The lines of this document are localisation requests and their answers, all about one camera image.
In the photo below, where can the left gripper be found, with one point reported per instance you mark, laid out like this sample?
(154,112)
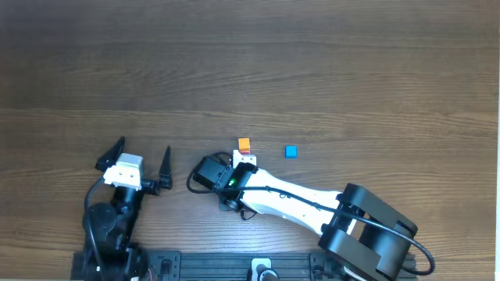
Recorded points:
(150,186)

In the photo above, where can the orange cube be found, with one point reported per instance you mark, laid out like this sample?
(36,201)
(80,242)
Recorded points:
(244,144)

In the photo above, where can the blue cube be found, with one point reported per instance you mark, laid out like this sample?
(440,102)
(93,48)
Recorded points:
(291,151)

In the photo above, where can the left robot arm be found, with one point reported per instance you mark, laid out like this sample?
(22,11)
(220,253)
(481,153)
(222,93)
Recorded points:
(109,226)

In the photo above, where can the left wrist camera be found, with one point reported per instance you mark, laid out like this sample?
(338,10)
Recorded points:
(124,171)

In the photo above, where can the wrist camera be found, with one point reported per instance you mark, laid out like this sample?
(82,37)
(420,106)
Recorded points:
(241,158)
(124,171)

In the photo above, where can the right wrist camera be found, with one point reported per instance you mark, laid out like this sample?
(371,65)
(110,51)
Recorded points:
(241,158)

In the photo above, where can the mounting rail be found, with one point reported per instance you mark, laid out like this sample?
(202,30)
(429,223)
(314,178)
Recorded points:
(226,267)

